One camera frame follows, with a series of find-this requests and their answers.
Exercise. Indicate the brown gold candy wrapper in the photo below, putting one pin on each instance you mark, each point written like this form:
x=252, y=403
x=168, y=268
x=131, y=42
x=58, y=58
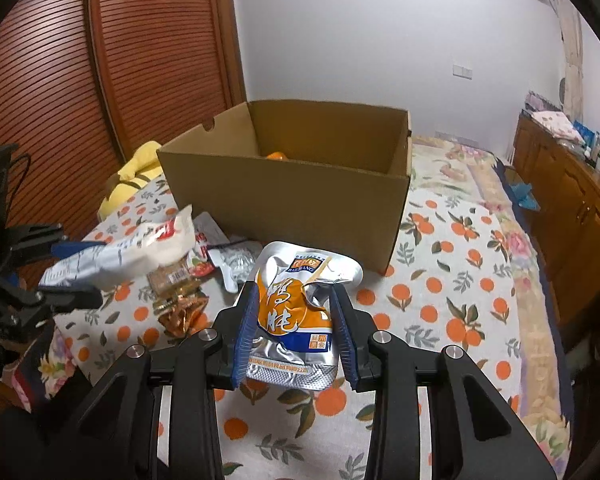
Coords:
x=179, y=301

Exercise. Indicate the orange-print white bedsheet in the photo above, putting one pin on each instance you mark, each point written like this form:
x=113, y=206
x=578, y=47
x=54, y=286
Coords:
x=270, y=432

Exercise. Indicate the wooden louvered wardrobe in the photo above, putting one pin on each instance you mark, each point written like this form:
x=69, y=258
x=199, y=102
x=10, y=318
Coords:
x=84, y=83

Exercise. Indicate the orange silver snack pouch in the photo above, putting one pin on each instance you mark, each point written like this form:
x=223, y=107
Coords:
x=293, y=345

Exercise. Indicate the brown cardboard box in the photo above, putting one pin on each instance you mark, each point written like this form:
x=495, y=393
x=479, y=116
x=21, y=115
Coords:
x=343, y=187

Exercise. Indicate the white long snack bag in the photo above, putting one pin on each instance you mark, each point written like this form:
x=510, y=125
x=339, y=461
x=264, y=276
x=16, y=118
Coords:
x=104, y=266

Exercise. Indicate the floral curtain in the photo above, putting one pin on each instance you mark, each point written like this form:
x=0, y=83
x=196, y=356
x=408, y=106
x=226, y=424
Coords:
x=570, y=27

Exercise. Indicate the white wall switch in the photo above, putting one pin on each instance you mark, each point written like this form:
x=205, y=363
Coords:
x=462, y=72

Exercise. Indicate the folded floral cloth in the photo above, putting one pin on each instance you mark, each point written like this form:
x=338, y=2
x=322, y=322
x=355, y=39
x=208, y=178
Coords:
x=558, y=125

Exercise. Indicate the red white snack packet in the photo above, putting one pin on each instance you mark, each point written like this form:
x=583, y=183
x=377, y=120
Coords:
x=207, y=234

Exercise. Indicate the silver foil snack packet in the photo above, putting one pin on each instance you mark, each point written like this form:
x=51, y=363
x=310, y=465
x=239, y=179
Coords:
x=235, y=261

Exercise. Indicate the yellow plush toy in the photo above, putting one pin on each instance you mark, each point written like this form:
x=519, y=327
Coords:
x=143, y=167

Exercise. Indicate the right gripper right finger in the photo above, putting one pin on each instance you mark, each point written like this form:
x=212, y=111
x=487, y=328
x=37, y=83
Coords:
x=352, y=331

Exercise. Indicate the wooden sideboard cabinet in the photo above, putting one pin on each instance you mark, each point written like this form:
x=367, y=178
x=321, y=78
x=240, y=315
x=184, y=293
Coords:
x=567, y=227

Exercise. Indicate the orange crayfish snack bag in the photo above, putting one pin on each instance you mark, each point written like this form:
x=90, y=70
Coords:
x=276, y=156

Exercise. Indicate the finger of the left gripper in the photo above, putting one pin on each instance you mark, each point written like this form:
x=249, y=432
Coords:
x=27, y=308
x=41, y=241

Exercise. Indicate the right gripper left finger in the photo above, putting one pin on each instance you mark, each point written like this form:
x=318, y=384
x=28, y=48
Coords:
x=227, y=358

